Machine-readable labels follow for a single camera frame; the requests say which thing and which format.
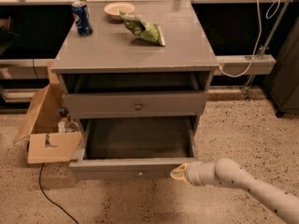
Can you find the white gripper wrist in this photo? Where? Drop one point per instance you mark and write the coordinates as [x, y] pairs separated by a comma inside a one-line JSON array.
[[193, 173]]

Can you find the grey drawer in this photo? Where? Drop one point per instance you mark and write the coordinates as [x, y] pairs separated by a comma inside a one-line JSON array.
[[132, 148], [135, 104]]

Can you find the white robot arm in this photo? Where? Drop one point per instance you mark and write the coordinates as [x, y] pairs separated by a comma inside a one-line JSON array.
[[226, 173]]

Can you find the grey wooden drawer cabinet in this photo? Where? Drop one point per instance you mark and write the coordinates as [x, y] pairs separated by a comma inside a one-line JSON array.
[[112, 59]]

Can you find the slanted metal pole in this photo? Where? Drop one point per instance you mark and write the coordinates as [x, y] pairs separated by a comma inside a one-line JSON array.
[[259, 53]]

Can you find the white bottle in box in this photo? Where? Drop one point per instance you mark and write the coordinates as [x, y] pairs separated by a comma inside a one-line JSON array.
[[61, 127]]

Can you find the open cardboard box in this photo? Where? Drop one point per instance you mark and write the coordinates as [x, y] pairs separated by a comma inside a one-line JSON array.
[[40, 126]]

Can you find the dark grey cabinet at right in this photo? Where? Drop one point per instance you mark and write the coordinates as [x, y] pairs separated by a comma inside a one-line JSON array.
[[282, 84]]

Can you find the green chip bag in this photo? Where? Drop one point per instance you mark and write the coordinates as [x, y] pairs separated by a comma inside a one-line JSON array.
[[143, 30]]

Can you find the white ceramic bowl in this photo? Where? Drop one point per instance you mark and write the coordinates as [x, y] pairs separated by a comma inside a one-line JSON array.
[[114, 9]]

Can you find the blue pepsi can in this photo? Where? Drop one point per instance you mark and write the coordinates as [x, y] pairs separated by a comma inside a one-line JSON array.
[[81, 16]]

